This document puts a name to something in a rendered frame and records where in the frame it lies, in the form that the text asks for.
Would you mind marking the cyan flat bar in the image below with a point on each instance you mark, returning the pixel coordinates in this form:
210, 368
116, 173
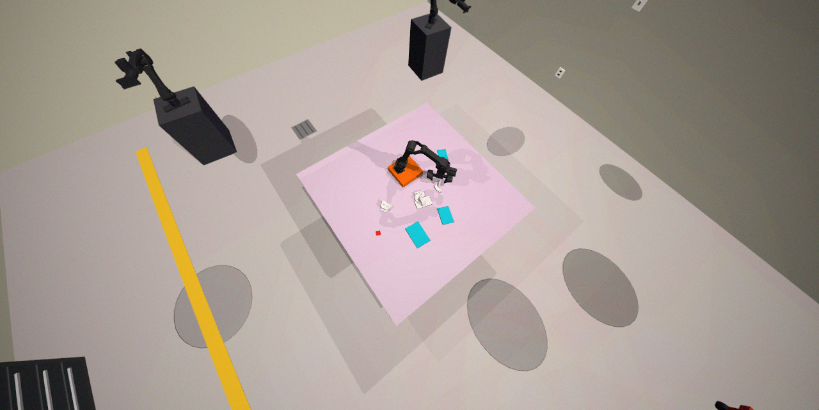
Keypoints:
445, 215
417, 234

